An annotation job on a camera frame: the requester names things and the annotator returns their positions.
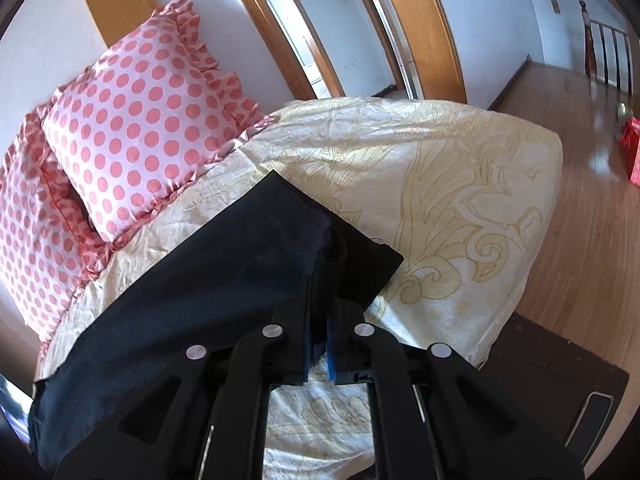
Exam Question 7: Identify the small pink polka dot pillow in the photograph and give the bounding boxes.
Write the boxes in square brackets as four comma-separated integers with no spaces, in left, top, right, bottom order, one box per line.
[0,105,108,356]

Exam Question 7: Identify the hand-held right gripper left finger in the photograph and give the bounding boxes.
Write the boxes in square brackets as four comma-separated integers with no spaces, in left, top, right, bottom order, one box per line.
[54,305,313,480]

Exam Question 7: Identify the cream floral bed cover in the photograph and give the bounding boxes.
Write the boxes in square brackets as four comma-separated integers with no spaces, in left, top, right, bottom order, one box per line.
[35,96,563,480]

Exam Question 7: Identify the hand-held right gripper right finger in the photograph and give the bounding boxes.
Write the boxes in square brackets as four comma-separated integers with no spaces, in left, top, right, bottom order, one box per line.
[325,300,586,480]

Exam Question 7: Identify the large pink polka dot pillow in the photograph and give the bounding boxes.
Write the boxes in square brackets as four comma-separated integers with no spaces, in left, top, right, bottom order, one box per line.
[41,0,276,247]

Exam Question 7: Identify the black pants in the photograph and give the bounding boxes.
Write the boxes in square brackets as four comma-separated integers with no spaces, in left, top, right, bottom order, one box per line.
[27,170,405,480]

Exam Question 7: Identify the red bag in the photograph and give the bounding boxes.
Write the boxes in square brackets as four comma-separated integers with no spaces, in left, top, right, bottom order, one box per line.
[620,116,640,186]

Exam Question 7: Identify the dark low furniture piece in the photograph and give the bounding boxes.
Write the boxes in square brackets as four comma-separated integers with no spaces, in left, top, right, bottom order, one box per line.
[481,312,630,480]

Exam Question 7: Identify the dark wooden stair railing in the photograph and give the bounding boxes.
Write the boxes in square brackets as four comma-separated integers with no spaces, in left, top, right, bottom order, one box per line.
[579,0,635,97]

